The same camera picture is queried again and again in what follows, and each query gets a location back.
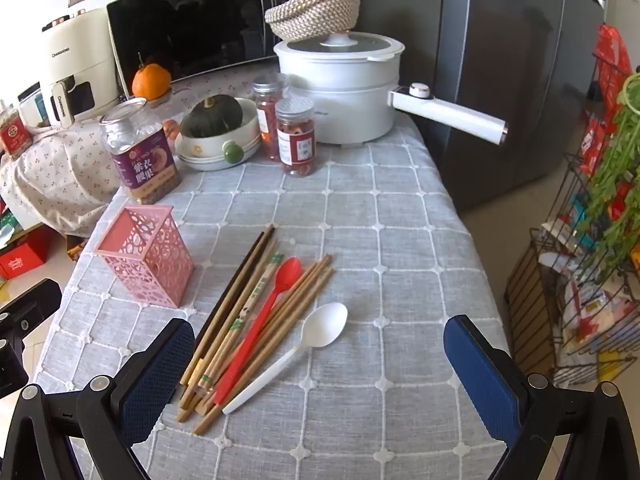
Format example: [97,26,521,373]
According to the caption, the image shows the large orange fruit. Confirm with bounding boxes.
[131,62,173,101]

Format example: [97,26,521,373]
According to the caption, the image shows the red plastic spoon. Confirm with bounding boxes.
[212,257,304,406]

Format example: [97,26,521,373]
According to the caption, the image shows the dried fruit jar red label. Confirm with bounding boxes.
[274,97,319,179]
[252,74,290,162]

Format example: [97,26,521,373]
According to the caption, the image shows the woven rope basket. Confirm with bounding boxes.
[264,0,362,42]

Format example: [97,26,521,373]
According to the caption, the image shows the grey refrigerator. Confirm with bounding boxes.
[324,0,609,212]

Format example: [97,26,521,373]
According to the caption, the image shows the black chopstick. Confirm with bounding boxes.
[191,231,266,358]

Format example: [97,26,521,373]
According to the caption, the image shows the pink perforated utensil holder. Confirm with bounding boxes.
[94,205,195,308]

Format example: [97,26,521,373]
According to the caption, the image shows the green leafy vegetable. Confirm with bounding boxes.
[579,72,640,287]

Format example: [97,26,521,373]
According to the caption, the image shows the black wire storage rack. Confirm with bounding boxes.
[504,50,640,387]

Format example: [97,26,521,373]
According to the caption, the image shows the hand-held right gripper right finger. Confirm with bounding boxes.
[442,315,640,480]

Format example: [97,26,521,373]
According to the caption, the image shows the clear plastic jar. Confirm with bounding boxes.
[144,87,202,128]

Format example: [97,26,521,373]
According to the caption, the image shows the white electric cooking pot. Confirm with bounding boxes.
[273,30,509,147]

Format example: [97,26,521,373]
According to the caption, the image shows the red snack packets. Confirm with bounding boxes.
[576,25,635,177]

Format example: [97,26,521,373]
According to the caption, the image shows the green pumpkin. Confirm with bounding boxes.
[180,95,245,139]

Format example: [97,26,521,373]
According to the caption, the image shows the clear storage container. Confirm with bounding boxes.
[17,82,57,129]

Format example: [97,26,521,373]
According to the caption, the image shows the white bowl with green knob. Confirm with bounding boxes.
[173,97,262,172]

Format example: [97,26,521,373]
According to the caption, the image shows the red cardboard box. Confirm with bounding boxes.
[0,241,54,281]

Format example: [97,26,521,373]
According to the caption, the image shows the black microwave oven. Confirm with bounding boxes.
[105,0,307,97]

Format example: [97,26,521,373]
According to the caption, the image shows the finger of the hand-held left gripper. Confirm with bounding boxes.
[0,277,63,401]

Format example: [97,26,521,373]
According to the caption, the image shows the white air fryer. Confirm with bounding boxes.
[37,7,122,127]

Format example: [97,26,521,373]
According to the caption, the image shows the red label tin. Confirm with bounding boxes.
[0,109,32,159]

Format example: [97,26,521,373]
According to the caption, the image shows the grey checked tablecloth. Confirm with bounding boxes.
[30,110,512,480]

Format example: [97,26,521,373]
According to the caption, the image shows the bundle of wooden chopsticks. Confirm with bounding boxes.
[176,237,335,436]

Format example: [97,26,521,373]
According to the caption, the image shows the white plastic spoon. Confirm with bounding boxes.
[222,302,349,415]

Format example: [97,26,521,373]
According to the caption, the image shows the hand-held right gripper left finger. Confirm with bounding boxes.
[0,317,196,480]

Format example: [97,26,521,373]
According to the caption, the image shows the purple label nut jar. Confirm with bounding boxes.
[99,97,182,206]

